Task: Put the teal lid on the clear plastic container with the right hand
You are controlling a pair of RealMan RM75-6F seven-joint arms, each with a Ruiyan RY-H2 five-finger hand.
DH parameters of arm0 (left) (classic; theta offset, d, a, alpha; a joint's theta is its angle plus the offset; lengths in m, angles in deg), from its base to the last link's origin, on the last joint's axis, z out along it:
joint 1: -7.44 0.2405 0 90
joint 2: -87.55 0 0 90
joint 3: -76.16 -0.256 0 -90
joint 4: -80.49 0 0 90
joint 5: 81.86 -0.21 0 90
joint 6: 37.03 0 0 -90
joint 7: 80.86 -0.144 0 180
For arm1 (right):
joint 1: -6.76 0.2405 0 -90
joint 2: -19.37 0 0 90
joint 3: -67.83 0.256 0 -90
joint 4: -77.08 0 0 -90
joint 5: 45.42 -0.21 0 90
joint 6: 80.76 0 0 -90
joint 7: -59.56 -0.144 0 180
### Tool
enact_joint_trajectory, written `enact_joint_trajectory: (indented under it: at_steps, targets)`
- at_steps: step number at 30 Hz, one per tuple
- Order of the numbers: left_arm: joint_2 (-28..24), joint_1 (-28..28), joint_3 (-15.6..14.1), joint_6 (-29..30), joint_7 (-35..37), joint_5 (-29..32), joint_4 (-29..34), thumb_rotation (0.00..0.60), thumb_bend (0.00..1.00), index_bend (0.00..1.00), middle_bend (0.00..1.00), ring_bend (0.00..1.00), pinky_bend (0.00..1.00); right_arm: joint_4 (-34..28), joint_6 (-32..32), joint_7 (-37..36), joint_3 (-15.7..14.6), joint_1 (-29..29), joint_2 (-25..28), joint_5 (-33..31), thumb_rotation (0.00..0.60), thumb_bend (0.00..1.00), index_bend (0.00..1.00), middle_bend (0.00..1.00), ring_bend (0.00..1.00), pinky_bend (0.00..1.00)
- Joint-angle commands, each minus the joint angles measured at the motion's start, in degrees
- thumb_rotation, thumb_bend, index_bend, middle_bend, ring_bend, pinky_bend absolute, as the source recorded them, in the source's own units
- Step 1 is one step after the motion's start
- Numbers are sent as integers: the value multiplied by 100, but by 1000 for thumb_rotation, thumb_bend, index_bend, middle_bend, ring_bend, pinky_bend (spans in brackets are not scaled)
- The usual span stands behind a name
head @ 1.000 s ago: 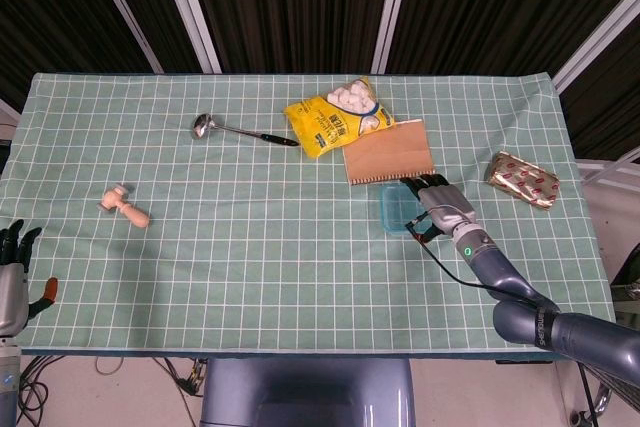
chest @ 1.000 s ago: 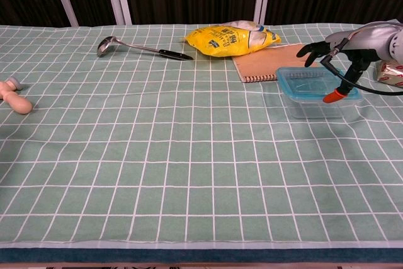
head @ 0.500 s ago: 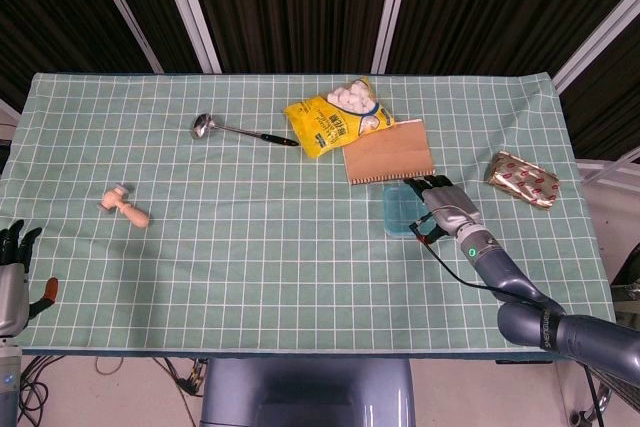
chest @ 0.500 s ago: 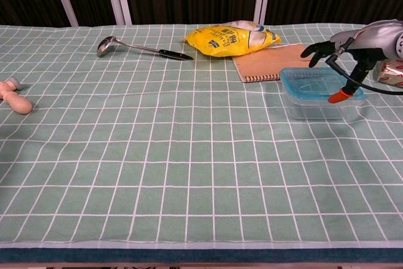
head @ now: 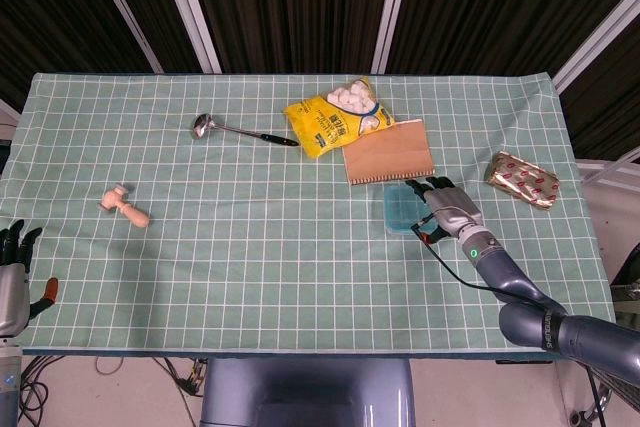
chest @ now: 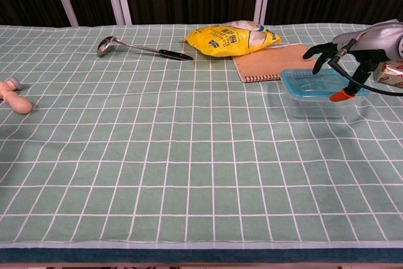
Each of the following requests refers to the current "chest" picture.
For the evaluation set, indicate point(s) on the blue plastic lid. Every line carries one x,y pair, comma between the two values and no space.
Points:
299,80

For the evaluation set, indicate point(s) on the gold foil packet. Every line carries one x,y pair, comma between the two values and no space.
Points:
390,75

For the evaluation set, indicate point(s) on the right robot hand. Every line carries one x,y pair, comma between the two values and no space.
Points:
378,40

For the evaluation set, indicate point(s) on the beige wooden mallet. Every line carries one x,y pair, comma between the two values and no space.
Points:
19,105

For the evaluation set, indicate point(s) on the clear plastic container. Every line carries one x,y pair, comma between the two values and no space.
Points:
315,108

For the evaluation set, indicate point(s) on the yellow snack bag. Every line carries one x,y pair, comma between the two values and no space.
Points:
220,43

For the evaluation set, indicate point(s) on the green checked tablecloth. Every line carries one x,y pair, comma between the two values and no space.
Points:
157,155

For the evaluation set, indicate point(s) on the brown spiral notebook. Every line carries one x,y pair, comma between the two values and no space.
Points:
267,64

